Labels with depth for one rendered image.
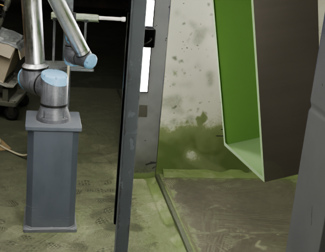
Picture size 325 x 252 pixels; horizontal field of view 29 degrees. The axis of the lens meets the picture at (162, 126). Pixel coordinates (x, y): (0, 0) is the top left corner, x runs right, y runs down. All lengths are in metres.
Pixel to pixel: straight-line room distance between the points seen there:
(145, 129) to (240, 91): 0.82
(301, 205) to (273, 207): 2.59
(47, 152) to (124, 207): 1.20
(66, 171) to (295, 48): 1.42
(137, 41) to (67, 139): 1.39
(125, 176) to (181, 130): 2.10
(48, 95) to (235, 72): 1.14
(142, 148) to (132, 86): 2.19
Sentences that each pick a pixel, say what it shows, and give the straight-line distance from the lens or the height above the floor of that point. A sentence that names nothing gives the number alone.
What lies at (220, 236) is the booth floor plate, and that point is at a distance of 3.74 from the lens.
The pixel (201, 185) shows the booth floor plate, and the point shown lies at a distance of 4.40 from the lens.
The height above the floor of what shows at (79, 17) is 1.12.
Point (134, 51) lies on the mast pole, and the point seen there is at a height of 1.31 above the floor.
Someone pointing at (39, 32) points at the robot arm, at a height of 1.12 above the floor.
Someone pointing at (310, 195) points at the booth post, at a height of 1.15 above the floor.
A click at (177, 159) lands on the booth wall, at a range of 4.50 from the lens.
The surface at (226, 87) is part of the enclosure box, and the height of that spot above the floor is 0.83.
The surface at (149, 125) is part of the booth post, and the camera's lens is 4.38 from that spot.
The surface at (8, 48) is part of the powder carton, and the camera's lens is 5.48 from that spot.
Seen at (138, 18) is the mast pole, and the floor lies 1.43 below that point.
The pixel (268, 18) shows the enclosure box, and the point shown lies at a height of 1.34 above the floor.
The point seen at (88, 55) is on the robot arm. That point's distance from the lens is 3.66.
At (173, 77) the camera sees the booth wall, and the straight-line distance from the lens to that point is 4.31.
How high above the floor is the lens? 1.74
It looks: 18 degrees down
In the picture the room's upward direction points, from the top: 5 degrees clockwise
